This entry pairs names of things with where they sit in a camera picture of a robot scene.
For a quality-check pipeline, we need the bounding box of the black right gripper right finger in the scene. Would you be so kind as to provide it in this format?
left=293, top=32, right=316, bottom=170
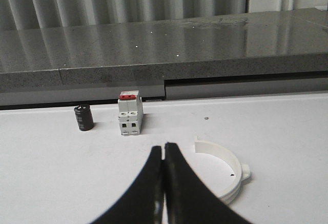
left=164, top=142, right=249, bottom=223

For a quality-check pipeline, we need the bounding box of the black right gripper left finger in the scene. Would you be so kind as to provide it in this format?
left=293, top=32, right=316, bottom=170
left=93, top=146, right=164, bottom=223

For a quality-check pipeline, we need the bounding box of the white half pipe clamp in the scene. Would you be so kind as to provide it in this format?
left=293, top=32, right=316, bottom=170
left=194, top=137, right=252, bottom=206

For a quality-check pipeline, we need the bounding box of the black cylindrical capacitor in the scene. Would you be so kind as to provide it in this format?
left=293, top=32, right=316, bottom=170
left=74, top=104, right=94, bottom=131

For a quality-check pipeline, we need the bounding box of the grey stone countertop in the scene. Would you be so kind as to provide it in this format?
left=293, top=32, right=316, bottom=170
left=1, top=8, right=327, bottom=91

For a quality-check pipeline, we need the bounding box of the white circuit breaker red switch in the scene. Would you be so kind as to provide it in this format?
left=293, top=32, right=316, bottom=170
left=118, top=90, right=144, bottom=136

